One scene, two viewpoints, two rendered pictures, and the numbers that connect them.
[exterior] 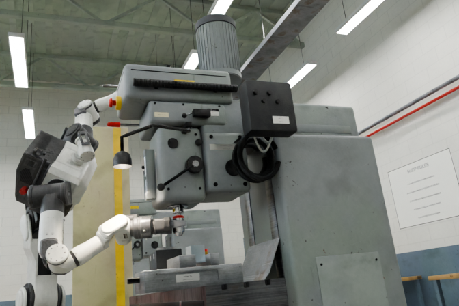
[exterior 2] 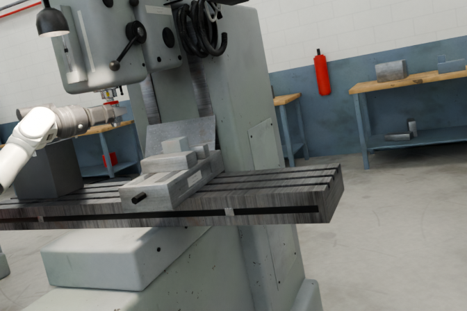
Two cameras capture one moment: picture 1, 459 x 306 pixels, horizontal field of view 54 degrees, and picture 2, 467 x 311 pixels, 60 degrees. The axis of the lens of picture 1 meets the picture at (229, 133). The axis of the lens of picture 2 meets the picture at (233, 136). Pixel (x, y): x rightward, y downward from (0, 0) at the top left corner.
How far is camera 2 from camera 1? 1.12 m
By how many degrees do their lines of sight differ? 50
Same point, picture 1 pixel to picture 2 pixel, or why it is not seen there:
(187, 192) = (133, 71)
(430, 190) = not seen: hidden behind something
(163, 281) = (181, 190)
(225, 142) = (156, 3)
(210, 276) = (206, 171)
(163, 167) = (104, 36)
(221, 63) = not seen: outside the picture
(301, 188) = (232, 62)
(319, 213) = (243, 87)
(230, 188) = (169, 63)
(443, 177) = not seen: hidden behind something
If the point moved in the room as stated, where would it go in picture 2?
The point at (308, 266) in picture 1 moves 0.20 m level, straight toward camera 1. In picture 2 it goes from (244, 140) to (279, 141)
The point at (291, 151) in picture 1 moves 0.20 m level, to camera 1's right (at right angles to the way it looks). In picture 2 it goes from (222, 21) to (258, 19)
